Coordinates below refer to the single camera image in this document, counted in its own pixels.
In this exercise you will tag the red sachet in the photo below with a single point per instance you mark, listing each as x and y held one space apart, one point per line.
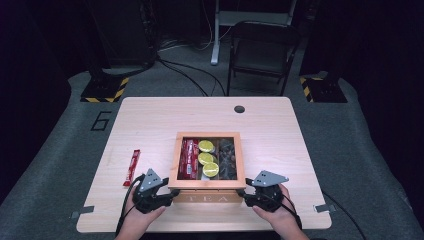
132 168

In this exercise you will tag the white desk frame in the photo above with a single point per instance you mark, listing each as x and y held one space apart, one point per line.
216 33

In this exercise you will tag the pile of dark tea bags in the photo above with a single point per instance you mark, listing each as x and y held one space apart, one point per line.
227 158

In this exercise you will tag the grey tape strip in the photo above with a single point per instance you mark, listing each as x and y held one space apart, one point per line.
325 208
82 211

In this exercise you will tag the black stand base hazard stripes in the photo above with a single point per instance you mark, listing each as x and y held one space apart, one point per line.
321 90
106 88

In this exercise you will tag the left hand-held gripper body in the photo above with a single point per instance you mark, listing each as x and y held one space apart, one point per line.
146 196

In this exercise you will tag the person's left hand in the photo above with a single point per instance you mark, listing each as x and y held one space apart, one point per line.
138 218

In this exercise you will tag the black equipment cabinet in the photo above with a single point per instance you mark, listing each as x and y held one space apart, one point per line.
130 30

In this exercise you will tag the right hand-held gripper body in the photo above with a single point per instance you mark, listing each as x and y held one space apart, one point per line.
268 196

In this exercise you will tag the yellow lidded capsule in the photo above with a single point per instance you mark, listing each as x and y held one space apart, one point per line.
206 146
205 158
210 169

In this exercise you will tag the wooden box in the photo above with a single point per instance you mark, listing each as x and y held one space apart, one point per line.
206 185

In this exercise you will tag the person's right hand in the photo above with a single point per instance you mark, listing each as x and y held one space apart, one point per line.
283 216

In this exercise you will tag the black folding chair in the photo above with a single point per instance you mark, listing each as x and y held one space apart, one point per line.
263 50

